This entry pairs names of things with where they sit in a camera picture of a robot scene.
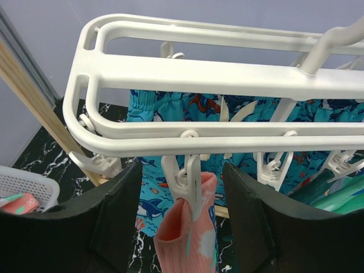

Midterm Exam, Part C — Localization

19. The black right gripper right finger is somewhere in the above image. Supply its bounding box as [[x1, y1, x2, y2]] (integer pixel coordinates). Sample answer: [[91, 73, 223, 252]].
[[222, 163, 363, 272]]

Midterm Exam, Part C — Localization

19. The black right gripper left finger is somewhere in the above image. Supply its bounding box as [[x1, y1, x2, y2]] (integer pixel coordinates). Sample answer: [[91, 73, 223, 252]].
[[1, 162, 142, 272]]

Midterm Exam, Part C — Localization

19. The pink sock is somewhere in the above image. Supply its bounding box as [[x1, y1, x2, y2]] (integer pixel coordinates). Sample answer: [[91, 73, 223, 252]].
[[154, 172, 218, 273], [1, 193, 39, 215]]

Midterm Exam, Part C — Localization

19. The dark teal sock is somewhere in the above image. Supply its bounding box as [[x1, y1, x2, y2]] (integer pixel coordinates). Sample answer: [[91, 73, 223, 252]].
[[288, 151, 363, 205]]

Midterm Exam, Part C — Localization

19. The white plastic clip hanger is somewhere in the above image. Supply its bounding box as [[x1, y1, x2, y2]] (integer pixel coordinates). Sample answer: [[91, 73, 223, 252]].
[[63, 14, 363, 221]]

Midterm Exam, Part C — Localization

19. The mint green sock left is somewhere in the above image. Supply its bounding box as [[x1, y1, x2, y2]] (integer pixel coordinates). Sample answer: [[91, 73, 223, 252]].
[[310, 175, 363, 214]]

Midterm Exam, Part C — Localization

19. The white perforated plastic basket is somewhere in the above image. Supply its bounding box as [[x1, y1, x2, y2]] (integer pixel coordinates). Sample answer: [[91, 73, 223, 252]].
[[1, 166, 60, 212]]

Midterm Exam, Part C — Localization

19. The wooden clothes rack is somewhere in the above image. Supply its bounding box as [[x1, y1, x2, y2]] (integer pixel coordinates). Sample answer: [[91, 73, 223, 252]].
[[0, 42, 231, 220]]

